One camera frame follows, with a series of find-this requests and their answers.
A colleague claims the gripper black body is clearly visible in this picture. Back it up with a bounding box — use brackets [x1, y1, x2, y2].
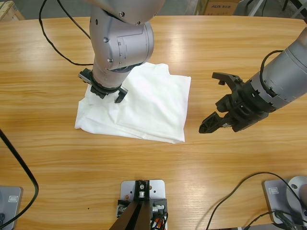
[89, 80, 128, 100]
[215, 82, 276, 121]

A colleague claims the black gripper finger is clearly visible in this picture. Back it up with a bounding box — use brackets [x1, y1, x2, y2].
[114, 88, 128, 104]
[198, 113, 226, 135]
[231, 114, 269, 133]

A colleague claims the white t-shirt with black logo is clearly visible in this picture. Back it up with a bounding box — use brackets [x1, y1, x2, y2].
[73, 61, 192, 144]

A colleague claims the AUX cardboard box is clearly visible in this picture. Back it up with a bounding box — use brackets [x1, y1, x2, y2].
[203, 0, 240, 16]

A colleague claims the patterned cardboard box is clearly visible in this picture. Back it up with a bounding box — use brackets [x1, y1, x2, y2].
[193, 0, 209, 15]

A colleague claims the wooden crate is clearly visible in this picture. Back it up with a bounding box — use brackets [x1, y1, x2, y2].
[0, 0, 24, 23]

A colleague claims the wrist black camera bracket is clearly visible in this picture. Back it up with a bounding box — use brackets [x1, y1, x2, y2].
[77, 68, 93, 85]
[212, 71, 244, 93]

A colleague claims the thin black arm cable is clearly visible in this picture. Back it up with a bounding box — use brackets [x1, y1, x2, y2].
[0, 0, 94, 229]
[260, 49, 285, 81]

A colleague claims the long looping black cable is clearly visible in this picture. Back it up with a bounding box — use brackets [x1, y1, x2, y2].
[208, 171, 307, 230]

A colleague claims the arm grey base plate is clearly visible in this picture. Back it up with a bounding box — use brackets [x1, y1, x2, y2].
[0, 186, 24, 230]
[261, 175, 307, 225]

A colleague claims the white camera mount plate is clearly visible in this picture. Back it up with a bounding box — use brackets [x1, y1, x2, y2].
[119, 179, 167, 218]

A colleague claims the black corner bracket with bolt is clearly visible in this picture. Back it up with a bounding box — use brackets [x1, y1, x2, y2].
[151, 198, 168, 216]
[117, 198, 131, 218]

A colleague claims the black cable with plug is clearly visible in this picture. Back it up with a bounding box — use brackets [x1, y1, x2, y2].
[236, 207, 307, 230]

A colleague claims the grey metal frame leg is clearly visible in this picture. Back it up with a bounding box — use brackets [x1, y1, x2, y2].
[248, 0, 268, 17]

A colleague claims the black metal frame leg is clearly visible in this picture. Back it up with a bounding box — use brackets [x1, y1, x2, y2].
[282, 0, 307, 19]

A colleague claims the orange and black wire bundle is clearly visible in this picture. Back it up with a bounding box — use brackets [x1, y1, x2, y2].
[150, 212, 171, 230]

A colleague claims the dark camera post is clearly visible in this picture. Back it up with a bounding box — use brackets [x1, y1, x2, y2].
[109, 179, 154, 230]

